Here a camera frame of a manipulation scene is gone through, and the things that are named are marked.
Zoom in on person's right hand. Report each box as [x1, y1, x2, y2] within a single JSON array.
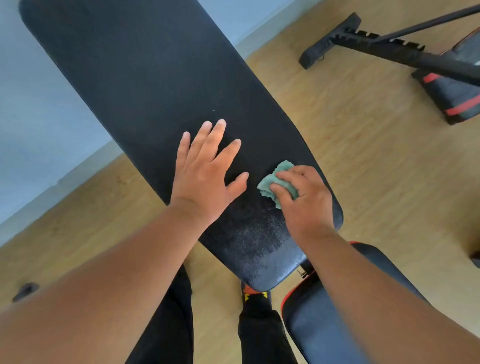
[[269, 164, 338, 247]]

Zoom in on person's left hand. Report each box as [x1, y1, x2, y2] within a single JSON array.
[[169, 119, 250, 230]]

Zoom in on green cleaning cloth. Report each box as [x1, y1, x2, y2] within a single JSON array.
[[256, 160, 300, 210]]

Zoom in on black weight bench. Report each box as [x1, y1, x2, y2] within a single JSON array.
[[11, 0, 430, 364]]

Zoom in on person's left forearm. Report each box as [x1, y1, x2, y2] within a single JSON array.
[[0, 204, 209, 364]]

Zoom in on person's right forearm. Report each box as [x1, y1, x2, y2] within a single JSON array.
[[301, 230, 480, 364]]

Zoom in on person's right red black shoe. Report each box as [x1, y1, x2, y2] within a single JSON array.
[[239, 281, 272, 304]]

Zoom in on person's black trousers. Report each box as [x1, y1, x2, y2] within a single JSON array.
[[125, 264, 297, 364]]

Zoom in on black bench with headrest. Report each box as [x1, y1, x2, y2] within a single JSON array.
[[298, 3, 480, 87]]

